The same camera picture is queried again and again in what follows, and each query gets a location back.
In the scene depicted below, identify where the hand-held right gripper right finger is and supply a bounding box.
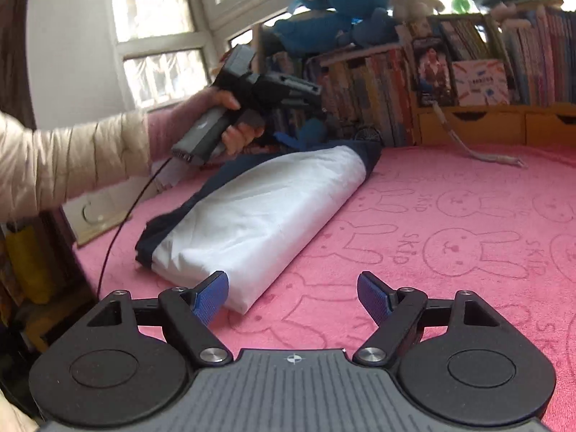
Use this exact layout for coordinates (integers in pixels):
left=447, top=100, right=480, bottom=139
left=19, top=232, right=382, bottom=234
left=353, top=271, right=502, bottom=368

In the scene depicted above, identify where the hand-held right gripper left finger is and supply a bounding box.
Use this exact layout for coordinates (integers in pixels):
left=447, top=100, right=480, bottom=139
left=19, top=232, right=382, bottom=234
left=85, top=271, right=234, bottom=367

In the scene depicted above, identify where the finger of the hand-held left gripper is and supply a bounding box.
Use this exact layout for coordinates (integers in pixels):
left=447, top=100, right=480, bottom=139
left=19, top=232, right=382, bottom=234
left=260, top=125, right=307, bottom=153

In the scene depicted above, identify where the navy and white jacket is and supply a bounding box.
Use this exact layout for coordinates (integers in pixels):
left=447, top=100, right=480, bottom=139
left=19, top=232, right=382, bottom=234
left=135, top=140, right=383, bottom=316

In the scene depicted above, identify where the person's left forearm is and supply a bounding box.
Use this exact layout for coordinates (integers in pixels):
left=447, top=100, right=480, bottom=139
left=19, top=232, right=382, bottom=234
left=0, top=107, right=181, bottom=226

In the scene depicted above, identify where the person's left hand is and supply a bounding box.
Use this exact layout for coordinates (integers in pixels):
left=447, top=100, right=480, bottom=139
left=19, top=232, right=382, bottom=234
left=175, top=89, right=265, bottom=156

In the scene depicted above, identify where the blue plush ball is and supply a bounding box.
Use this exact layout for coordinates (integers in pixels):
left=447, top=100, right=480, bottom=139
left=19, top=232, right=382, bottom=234
left=297, top=119, right=328, bottom=149

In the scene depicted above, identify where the miniature black bicycle model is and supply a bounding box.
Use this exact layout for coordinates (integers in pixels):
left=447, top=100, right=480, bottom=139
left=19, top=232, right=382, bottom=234
left=335, top=119, right=383, bottom=147

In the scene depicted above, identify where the dark blue plush toy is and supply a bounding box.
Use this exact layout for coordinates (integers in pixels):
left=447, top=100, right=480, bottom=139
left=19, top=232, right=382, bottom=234
left=272, top=9, right=399, bottom=52

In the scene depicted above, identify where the row of tall upright books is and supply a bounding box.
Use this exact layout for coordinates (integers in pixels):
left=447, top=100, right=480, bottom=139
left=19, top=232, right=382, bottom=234
left=265, top=47, right=417, bottom=147

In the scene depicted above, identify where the pink rabbit-print blanket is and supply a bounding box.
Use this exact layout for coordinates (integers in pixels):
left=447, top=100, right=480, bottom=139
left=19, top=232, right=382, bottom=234
left=72, top=144, right=576, bottom=432

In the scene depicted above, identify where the window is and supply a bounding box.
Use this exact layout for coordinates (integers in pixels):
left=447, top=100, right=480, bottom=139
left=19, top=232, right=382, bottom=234
left=110, top=0, right=253, bottom=109

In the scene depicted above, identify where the yellow bag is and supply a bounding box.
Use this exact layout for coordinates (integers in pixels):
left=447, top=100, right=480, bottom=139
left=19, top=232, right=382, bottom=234
left=4, top=225, right=55, bottom=304

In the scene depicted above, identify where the white box with colourful print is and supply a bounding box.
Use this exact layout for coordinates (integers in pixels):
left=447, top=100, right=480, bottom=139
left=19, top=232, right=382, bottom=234
left=451, top=59, right=511, bottom=106

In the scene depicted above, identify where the row of green books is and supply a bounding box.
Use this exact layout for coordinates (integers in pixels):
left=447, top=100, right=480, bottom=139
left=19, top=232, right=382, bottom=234
left=438, top=15, right=496, bottom=61

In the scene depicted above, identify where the wooden drawer organizer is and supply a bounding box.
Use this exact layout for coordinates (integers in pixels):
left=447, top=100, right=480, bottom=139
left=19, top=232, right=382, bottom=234
left=414, top=99, right=576, bottom=149

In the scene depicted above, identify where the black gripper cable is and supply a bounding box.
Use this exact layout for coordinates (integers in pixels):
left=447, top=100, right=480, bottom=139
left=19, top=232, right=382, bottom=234
left=96, top=155, right=174, bottom=300

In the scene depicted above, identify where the white braided charging cable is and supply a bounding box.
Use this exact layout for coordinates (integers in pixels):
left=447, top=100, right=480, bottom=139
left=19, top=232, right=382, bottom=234
left=432, top=101, right=528, bottom=169

